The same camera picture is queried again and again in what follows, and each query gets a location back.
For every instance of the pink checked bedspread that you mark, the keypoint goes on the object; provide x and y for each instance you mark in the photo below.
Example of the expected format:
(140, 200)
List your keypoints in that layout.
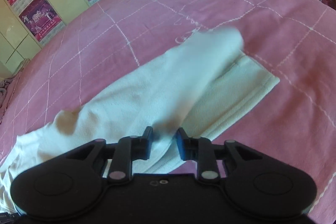
(183, 3)

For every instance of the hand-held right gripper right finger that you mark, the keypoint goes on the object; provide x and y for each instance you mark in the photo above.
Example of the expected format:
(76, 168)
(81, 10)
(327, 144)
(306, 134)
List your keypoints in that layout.
(181, 146)

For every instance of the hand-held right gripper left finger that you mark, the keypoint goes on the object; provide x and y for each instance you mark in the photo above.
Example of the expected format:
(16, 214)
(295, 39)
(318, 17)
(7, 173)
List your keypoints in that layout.
(147, 145)

